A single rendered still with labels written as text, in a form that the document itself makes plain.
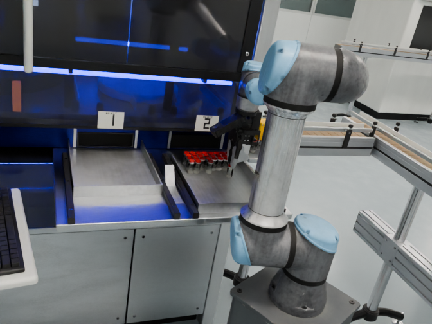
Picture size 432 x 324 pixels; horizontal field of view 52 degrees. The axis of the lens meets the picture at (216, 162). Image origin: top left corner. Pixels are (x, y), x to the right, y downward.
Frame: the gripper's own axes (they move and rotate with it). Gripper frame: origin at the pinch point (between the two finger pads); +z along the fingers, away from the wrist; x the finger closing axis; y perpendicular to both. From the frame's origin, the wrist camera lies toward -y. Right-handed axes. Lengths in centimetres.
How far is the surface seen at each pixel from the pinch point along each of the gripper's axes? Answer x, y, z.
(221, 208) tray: -22.3, -10.4, 3.8
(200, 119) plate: 15.1, -7.5, -10.0
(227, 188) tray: -7.7, -2.9, 5.2
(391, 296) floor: 20, 124, 93
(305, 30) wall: 477, 304, 13
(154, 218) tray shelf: -24.0, -30.8, 5.4
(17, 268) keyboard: -33, -66, 12
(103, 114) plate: 14.9, -41.6, -10.5
